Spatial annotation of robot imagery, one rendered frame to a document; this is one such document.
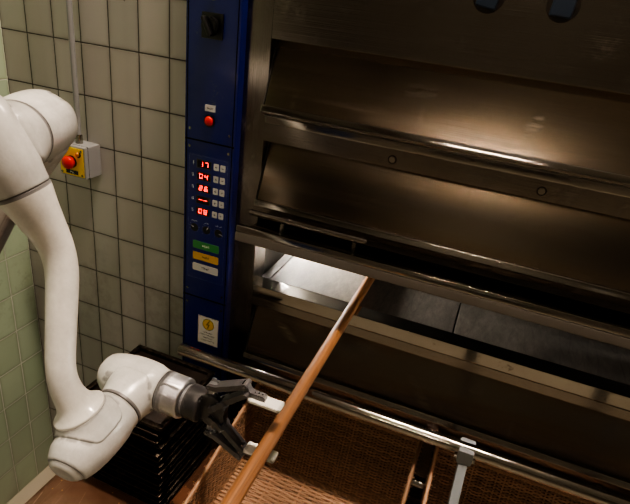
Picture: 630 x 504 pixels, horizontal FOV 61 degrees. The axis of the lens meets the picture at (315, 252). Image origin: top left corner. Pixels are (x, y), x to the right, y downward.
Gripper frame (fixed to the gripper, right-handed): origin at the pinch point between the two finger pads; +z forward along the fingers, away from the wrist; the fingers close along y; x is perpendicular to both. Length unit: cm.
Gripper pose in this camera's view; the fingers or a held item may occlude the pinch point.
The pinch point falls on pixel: (274, 431)
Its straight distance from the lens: 115.6
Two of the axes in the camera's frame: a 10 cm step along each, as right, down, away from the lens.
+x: -3.5, 3.7, -8.6
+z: 9.3, 2.5, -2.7
